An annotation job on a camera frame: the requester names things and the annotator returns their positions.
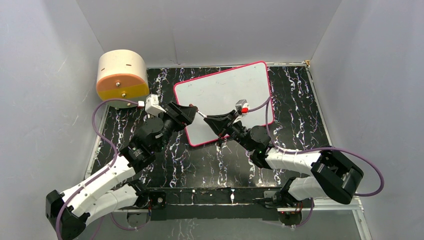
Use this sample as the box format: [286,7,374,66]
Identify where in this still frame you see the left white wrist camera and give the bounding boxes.
[137,94,166,117]

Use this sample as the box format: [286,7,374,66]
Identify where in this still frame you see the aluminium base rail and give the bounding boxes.
[66,187,365,214]

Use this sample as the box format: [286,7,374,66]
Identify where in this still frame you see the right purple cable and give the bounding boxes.
[246,96,385,197]

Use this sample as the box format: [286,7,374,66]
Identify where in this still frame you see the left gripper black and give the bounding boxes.
[154,102,198,153]

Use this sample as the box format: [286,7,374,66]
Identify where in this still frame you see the pink framed whiteboard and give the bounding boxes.
[173,61,275,128]

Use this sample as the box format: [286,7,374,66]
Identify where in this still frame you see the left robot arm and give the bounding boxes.
[45,97,198,240]

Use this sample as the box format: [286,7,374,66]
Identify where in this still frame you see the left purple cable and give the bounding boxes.
[54,98,147,240]

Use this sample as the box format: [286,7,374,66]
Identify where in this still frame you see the purple cable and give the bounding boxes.
[54,98,147,240]
[246,96,385,197]

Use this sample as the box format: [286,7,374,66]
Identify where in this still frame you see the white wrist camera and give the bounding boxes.
[235,99,250,115]
[137,94,166,117]

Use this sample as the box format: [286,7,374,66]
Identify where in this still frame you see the white whiteboard marker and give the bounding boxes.
[189,104,207,118]

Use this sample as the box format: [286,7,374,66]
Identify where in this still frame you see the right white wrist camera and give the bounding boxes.
[235,99,250,115]

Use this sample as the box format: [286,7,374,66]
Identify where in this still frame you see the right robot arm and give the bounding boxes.
[203,110,364,207]

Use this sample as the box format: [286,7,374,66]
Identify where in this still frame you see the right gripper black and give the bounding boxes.
[204,110,254,153]

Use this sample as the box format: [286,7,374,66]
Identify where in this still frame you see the beige orange cylindrical container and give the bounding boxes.
[96,49,150,109]

